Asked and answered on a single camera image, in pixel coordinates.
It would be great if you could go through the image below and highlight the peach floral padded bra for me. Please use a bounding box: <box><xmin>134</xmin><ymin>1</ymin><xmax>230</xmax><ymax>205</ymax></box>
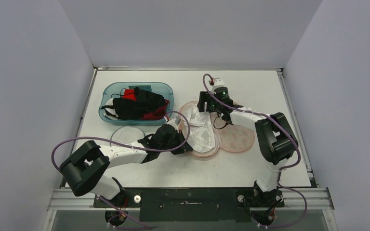
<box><xmin>179</xmin><ymin>101</ymin><xmax>255</xmax><ymax>158</ymax></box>

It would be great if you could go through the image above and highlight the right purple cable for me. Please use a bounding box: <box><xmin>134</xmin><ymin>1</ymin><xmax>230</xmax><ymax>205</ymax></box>
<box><xmin>202</xmin><ymin>73</ymin><xmax>308</xmax><ymax>229</ymax></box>

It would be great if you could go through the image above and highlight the dark red lace bra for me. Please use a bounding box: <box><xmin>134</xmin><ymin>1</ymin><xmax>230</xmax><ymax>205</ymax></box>
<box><xmin>140</xmin><ymin>99</ymin><xmax>170</xmax><ymax>121</ymax></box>

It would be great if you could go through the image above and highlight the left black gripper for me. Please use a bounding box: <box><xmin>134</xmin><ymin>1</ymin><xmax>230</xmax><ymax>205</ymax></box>
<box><xmin>159</xmin><ymin>129</ymin><xmax>193</xmax><ymax>155</ymax></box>

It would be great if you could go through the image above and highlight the white satin bra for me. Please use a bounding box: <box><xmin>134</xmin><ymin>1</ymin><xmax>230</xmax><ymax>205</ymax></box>
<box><xmin>183</xmin><ymin>103</ymin><xmax>216</xmax><ymax>153</ymax></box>

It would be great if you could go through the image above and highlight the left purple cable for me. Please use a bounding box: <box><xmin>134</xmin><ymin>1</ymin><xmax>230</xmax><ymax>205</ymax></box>
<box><xmin>51</xmin><ymin>110</ymin><xmax>191</xmax><ymax>173</ymax></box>

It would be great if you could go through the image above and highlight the white black bra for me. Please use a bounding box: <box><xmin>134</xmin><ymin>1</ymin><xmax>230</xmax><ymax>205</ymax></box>
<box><xmin>100</xmin><ymin>98</ymin><xmax>119</xmax><ymax>120</ymax></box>

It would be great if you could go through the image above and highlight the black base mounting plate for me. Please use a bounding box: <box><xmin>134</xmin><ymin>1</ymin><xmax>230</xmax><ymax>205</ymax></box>
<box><xmin>92</xmin><ymin>187</ymin><xmax>285</xmax><ymax>223</ymax></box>

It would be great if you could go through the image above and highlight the teal plastic bin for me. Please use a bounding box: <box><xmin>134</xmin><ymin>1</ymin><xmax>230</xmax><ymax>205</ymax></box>
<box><xmin>98</xmin><ymin>82</ymin><xmax>174</xmax><ymax>126</ymax></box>

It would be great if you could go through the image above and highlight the purple cable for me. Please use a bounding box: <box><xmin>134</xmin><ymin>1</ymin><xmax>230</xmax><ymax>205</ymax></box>
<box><xmin>202</xmin><ymin>73</ymin><xmax>308</xmax><ymax>229</ymax></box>
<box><xmin>51</xmin><ymin>110</ymin><xmax>191</xmax><ymax>173</ymax></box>

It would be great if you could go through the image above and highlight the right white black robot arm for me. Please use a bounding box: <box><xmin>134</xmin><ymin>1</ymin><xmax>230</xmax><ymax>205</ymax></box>
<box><xmin>197</xmin><ymin>87</ymin><xmax>298</xmax><ymax>206</ymax></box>

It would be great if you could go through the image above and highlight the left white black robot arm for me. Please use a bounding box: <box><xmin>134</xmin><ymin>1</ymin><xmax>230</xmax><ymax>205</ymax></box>
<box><xmin>59</xmin><ymin>123</ymin><xmax>193</xmax><ymax>207</ymax></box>

